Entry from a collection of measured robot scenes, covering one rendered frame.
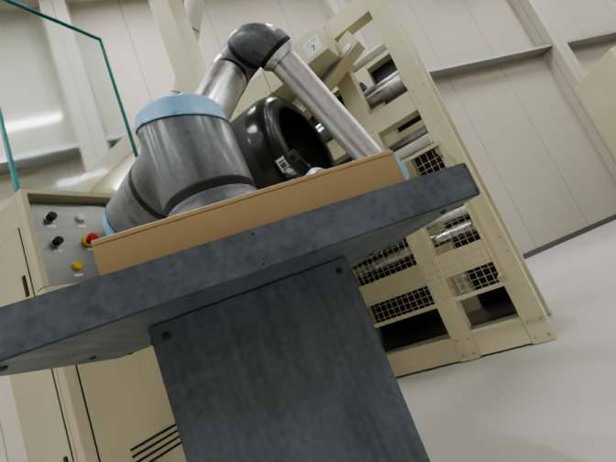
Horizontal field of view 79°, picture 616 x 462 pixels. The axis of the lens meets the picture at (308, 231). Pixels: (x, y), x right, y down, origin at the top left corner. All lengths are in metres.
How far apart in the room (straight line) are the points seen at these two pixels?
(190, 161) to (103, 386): 1.08
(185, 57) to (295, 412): 1.99
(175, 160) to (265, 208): 0.23
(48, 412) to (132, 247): 1.28
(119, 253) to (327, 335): 0.25
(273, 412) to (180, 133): 0.40
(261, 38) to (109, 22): 5.67
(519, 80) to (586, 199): 2.43
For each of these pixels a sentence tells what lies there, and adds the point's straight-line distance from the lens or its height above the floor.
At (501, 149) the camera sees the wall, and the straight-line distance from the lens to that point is 7.16.
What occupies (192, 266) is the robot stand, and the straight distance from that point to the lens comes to 0.33.
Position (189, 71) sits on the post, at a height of 1.86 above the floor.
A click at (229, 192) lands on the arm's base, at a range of 0.55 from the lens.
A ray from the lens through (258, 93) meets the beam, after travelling 2.18.
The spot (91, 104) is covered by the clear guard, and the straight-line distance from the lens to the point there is 2.10.
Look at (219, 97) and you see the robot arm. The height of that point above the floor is 1.08.
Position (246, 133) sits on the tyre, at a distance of 1.57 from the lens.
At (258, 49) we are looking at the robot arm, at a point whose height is 1.21.
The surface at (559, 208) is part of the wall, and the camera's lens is 7.43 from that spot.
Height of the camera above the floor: 0.51
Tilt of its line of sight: 11 degrees up
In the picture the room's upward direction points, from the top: 22 degrees counter-clockwise
